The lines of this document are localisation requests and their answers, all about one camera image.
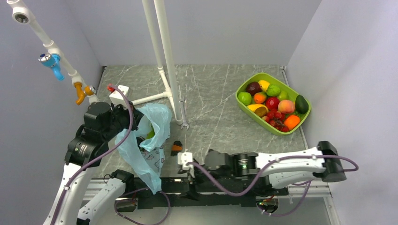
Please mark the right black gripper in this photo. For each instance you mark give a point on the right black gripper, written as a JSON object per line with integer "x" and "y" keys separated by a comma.
{"x": 196, "y": 178}

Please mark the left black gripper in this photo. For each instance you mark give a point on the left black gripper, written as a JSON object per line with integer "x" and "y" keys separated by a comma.
{"x": 138, "y": 115}

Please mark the light blue plastic bag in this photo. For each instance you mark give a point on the light blue plastic bag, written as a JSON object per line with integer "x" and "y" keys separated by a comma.
{"x": 146, "y": 156}

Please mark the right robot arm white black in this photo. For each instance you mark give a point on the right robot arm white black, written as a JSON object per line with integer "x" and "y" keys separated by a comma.
{"x": 279, "y": 170}

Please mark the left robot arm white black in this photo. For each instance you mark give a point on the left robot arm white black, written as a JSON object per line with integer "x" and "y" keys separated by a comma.
{"x": 81, "y": 161}

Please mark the yellow fake mango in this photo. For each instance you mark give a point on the yellow fake mango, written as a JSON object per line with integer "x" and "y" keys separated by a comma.
{"x": 259, "y": 109}

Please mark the red fake cherry bunch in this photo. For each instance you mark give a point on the red fake cherry bunch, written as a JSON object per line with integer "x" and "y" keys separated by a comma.
{"x": 276, "y": 119}

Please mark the green fake apple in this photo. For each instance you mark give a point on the green fake apple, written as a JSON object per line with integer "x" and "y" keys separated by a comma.
{"x": 245, "y": 98}

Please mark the small orange fake fruit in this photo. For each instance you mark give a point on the small orange fake fruit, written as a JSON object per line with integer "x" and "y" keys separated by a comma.
{"x": 260, "y": 97}

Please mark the red fake apple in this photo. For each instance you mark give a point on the red fake apple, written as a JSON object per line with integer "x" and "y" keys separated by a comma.
{"x": 272, "y": 103}

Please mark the orange fake tangerine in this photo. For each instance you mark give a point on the orange fake tangerine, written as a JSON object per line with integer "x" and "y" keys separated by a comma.
{"x": 292, "y": 121}

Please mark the dark purple fake plum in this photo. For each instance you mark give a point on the dark purple fake plum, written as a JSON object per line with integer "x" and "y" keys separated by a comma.
{"x": 253, "y": 88}

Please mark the fake peach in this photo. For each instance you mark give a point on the fake peach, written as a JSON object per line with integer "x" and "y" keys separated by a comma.
{"x": 286, "y": 106}

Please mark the bumpy green fake fruit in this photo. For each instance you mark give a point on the bumpy green fake fruit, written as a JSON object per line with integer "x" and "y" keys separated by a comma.
{"x": 273, "y": 90}

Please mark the yellow fake lemon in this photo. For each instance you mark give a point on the yellow fake lemon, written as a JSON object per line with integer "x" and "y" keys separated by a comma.
{"x": 264, "y": 85}

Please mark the light green fake lime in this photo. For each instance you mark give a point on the light green fake lime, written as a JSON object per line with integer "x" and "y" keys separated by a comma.
{"x": 283, "y": 95}

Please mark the dark green fake avocado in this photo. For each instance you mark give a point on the dark green fake avocado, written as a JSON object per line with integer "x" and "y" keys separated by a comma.
{"x": 301, "y": 105}

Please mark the orange tap valve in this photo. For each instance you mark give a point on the orange tap valve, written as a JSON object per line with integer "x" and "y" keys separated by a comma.
{"x": 83, "y": 92}

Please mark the black orange hex key set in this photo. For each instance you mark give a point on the black orange hex key set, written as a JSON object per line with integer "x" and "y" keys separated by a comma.
{"x": 176, "y": 148}

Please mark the steel wrench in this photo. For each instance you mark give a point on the steel wrench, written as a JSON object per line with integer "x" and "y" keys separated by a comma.
{"x": 184, "y": 124}

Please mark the white PVC pipe stand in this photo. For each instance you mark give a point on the white PVC pipe stand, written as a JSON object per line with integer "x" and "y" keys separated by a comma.
{"x": 137, "y": 32}

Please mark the blue tap valve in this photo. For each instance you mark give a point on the blue tap valve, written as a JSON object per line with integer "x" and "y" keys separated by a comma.
{"x": 52, "y": 61}

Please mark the white pipe with taps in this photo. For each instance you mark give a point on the white pipe with taps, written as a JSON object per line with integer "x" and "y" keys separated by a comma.
{"x": 23, "y": 15}

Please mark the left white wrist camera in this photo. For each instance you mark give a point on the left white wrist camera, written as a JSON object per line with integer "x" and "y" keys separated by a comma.
{"x": 116, "y": 98}

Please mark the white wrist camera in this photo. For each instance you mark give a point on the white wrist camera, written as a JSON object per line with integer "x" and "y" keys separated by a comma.
{"x": 183, "y": 158}
{"x": 116, "y": 98}

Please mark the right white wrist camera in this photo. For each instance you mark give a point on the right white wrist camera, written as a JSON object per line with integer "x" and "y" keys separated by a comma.
{"x": 183, "y": 158}

